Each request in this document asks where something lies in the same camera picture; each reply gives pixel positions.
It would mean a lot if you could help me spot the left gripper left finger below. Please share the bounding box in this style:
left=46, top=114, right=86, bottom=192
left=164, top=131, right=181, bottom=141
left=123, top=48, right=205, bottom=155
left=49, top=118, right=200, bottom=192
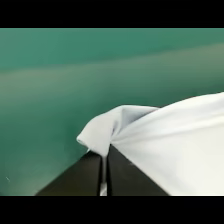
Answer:
left=35, top=150, right=103, bottom=197

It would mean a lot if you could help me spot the white T-shirt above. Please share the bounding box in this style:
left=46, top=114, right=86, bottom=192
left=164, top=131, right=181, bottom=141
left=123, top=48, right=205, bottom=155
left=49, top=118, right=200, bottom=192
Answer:
left=76, top=92, right=224, bottom=197

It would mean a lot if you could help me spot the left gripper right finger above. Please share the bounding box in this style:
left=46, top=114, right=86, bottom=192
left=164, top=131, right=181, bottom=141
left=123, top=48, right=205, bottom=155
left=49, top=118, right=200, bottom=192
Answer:
left=106, top=144, right=169, bottom=197

